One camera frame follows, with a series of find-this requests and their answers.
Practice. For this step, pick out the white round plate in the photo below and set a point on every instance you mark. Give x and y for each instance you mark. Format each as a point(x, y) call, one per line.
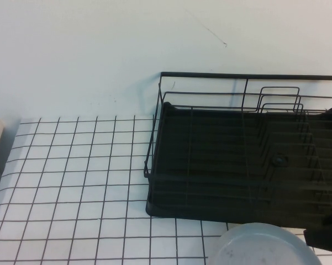
point(259, 243)

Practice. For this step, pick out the black ribbed drip tray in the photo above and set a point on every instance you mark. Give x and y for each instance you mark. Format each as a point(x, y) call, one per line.
point(215, 154)

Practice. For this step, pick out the white black-grid tablecloth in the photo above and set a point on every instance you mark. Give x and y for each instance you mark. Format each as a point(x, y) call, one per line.
point(71, 171)

